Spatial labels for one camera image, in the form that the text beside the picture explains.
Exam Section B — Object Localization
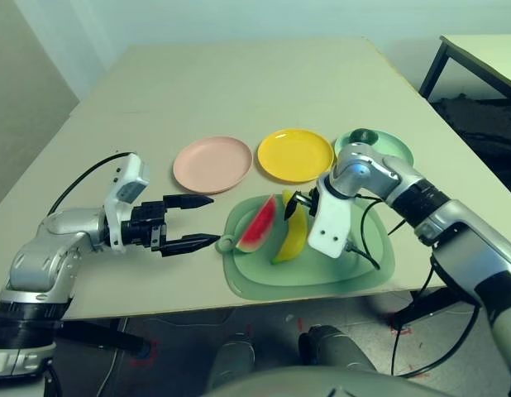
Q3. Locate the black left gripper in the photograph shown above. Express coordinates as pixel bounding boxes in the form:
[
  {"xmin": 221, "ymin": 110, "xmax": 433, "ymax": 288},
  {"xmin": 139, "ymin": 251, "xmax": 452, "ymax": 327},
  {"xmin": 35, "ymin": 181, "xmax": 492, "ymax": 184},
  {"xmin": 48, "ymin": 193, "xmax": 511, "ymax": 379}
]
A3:
[{"xmin": 122, "ymin": 193, "xmax": 222, "ymax": 258}]

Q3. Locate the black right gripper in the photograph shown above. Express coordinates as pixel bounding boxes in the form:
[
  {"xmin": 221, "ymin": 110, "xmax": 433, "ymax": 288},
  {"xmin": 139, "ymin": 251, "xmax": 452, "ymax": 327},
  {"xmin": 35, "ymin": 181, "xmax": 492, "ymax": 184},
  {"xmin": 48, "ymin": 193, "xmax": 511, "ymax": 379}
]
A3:
[{"xmin": 283, "ymin": 188, "xmax": 322, "ymax": 222}]

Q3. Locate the toy yellow banana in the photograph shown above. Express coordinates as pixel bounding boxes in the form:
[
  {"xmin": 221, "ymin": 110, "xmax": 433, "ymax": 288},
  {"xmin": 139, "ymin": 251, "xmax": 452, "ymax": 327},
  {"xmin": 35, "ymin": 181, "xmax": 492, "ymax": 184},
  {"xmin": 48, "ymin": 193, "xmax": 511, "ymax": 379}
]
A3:
[{"xmin": 272, "ymin": 189, "xmax": 309, "ymax": 265}]

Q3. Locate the toy watermelon slice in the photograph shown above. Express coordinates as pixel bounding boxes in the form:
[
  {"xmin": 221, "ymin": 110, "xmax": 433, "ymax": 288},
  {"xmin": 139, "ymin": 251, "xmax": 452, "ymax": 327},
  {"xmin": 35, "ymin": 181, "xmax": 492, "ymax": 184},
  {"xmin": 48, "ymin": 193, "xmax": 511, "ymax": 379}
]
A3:
[{"xmin": 235, "ymin": 194, "xmax": 278, "ymax": 254}]

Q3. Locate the toy dark green avocado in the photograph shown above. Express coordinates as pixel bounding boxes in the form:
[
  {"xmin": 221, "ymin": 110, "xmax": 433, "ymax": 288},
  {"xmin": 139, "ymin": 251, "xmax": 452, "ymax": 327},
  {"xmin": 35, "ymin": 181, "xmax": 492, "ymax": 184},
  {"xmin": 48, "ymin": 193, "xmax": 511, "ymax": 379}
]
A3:
[{"xmin": 348, "ymin": 128, "xmax": 380, "ymax": 146}]

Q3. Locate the yellow plastic plate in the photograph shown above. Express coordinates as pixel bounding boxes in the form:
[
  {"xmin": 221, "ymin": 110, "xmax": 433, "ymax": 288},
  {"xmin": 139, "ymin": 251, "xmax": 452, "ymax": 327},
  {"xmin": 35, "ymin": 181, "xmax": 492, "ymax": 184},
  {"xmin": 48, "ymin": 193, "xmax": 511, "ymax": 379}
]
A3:
[{"xmin": 257, "ymin": 127, "xmax": 336, "ymax": 184}]

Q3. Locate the pink plastic plate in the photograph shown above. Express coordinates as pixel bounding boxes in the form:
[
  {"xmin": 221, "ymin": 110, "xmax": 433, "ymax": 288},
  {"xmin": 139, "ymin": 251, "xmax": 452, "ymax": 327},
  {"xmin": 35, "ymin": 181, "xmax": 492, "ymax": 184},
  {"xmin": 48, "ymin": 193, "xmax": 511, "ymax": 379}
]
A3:
[{"xmin": 172, "ymin": 135, "xmax": 254, "ymax": 194}]

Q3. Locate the green cutting board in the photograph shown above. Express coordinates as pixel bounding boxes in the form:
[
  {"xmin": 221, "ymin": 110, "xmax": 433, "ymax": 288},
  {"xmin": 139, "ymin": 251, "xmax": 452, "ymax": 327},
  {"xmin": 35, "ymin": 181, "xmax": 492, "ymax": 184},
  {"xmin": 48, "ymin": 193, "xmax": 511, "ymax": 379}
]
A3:
[{"xmin": 215, "ymin": 193, "xmax": 396, "ymax": 301}]

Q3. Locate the mint green plastic plate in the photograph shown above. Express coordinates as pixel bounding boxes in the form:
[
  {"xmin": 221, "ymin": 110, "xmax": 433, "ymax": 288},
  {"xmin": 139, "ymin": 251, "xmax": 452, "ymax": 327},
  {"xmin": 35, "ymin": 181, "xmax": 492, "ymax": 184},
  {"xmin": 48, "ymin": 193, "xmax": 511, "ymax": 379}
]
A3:
[{"xmin": 333, "ymin": 128, "xmax": 415, "ymax": 169}]

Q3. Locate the black table foot bar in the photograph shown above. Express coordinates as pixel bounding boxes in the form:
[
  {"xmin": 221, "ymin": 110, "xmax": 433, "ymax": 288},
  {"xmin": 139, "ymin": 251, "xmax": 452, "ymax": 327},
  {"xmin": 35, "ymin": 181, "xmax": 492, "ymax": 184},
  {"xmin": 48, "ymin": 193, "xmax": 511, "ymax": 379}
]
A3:
[
  {"xmin": 394, "ymin": 287, "xmax": 482, "ymax": 332},
  {"xmin": 55, "ymin": 318, "xmax": 151, "ymax": 359}
]

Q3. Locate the grey robot left leg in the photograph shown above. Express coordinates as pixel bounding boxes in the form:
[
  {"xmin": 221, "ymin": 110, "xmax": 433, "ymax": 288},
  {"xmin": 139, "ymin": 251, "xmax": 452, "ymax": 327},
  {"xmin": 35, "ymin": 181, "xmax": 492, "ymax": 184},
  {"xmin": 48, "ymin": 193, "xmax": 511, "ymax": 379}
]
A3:
[{"xmin": 208, "ymin": 332, "xmax": 256, "ymax": 390}]

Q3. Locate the grey robot leg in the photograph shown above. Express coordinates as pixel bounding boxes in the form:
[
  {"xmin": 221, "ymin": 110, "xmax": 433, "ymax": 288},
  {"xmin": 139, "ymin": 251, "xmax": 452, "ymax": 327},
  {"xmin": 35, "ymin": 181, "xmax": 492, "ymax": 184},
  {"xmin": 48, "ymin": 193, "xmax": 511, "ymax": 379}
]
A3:
[
  {"xmin": 208, "ymin": 332, "xmax": 256, "ymax": 390},
  {"xmin": 298, "ymin": 324, "xmax": 379, "ymax": 373}
]

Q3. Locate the grey robot right leg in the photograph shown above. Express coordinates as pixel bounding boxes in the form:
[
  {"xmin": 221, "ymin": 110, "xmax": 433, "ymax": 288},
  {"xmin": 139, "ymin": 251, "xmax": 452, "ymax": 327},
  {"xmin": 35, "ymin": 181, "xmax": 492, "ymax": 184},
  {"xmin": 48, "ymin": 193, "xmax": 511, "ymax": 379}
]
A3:
[{"xmin": 298, "ymin": 324, "xmax": 379, "ymax": 373}]

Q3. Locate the grey robot torso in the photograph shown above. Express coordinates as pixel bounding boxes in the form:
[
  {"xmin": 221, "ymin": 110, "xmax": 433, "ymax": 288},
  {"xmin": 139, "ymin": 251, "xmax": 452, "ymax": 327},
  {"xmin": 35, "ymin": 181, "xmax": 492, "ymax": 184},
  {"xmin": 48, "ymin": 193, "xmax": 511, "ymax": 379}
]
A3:
[{"xmin": 205, "ymin": 363, "xmax": 459, "ymax": 397}]

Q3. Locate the dark floor mat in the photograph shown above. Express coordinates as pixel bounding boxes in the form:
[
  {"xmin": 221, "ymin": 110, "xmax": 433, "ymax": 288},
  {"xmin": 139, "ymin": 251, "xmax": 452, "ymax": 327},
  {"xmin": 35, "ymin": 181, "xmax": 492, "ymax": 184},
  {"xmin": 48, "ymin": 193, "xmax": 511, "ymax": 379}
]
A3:
[{"xmin": 428, "ymin": 95, "xmax": 511, "ymax": 166}]

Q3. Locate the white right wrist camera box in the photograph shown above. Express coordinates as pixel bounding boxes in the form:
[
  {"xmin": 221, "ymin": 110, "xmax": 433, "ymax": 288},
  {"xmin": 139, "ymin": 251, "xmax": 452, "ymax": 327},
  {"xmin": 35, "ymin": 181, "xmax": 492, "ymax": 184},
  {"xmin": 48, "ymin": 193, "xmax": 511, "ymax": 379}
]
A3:
[{"xmin": 307, "ymin": 173, "xmax": 356, "ymax": 258}]

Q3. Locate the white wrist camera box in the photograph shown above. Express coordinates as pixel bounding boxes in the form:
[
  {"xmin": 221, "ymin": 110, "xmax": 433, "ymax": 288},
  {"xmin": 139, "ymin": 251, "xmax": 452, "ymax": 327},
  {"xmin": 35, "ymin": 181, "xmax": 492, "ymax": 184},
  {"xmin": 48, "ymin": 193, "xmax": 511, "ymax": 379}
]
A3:
[
  {"xmin": 307, "ymin": 173, "xmax": 356, "ymax": 258},
  {"xmin": 103, "ymin": 152, "xmax": 150, "ymax": 253}
]

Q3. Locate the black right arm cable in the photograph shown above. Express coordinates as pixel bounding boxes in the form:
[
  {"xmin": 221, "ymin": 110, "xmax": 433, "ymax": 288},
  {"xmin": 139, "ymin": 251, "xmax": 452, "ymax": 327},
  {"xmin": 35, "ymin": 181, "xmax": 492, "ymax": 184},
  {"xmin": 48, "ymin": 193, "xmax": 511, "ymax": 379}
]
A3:
[{"xmin": 344, "ymin": 194, "xmax": 484, "ymax": 380}]

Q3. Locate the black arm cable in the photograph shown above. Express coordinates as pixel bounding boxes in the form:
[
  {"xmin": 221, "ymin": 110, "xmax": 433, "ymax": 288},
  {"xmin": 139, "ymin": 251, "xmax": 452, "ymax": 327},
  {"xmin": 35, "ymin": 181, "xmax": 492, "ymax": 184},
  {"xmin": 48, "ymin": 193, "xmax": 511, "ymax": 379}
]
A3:
[
  {"xmin": 344, "ymin": 194, "xmax": 484, "ymax": 380},
  {"xmin": 46, "ymin": 151, "xmax": 135, "ymax": 216}
]

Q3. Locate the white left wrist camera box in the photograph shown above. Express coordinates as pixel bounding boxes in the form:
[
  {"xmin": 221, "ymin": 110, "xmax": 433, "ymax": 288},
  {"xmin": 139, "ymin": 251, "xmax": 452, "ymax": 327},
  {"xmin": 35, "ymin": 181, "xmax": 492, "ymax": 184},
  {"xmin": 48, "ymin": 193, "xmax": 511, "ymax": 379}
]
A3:
[{"xmin": 103, "ymin": 152, "xmax": 150, "ymax": 253}]

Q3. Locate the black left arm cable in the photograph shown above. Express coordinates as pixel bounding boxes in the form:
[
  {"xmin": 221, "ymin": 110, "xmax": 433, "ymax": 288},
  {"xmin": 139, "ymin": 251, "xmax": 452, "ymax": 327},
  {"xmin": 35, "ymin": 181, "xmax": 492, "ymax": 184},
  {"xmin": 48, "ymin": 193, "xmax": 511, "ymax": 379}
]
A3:
[{"xmin": 46, "ymin": 151, "xmax": 135, "ymax": 216}]

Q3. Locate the side table with black frame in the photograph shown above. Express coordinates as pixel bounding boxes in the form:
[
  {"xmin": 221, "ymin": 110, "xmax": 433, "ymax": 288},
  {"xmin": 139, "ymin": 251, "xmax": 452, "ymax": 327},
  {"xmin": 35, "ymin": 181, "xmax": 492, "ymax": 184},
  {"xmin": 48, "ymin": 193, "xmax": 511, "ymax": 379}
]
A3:
[{"xmin": 418, "ymin": 35, "xmax": 511, "ymax": 100}]

